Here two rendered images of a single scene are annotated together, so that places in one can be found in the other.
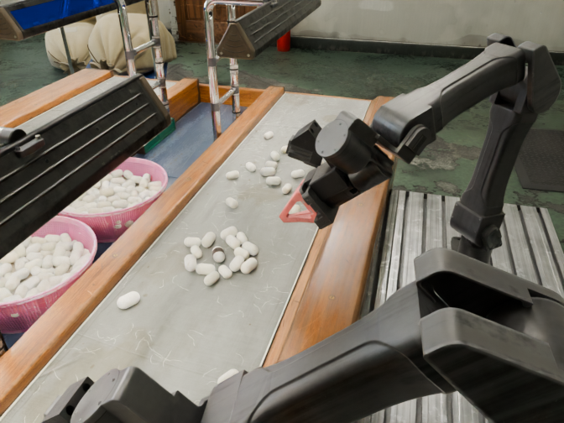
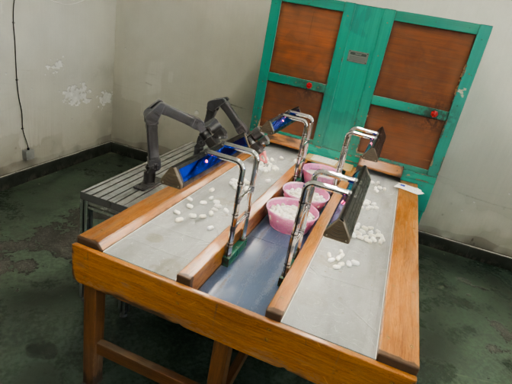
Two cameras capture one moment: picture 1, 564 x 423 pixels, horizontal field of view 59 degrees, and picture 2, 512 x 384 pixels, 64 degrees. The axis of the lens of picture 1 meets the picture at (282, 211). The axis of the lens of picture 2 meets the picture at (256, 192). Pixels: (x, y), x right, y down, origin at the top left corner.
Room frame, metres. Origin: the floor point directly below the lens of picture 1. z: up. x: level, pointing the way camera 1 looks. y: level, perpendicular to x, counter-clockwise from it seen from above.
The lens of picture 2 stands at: (2.83, 0.20, 1.59)
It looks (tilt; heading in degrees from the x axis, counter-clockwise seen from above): 23 degrees down; 180
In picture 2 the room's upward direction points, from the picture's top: 11 degrees clockwise
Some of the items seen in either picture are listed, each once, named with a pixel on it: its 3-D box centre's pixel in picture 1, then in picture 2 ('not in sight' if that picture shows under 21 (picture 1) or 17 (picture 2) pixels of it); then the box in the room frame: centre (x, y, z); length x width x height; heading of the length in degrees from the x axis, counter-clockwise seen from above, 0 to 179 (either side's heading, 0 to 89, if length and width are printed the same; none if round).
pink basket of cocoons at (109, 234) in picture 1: (111, 201); (290, 217); (0.98, 0.39, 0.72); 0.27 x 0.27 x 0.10
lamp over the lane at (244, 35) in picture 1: (279, 12); (212, 155); (1.30, 0.01, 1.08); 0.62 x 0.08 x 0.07; 164
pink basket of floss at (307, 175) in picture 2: not in sight; (321, 177); (0.29, 0.60, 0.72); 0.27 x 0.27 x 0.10
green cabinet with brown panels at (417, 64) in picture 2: not in sight; (360, 81); (-0.25, 0.79, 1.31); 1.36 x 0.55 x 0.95; 74
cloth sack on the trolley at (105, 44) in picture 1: (125, 44); not in sight; (3.77, 1.16, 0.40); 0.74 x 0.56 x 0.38; 166
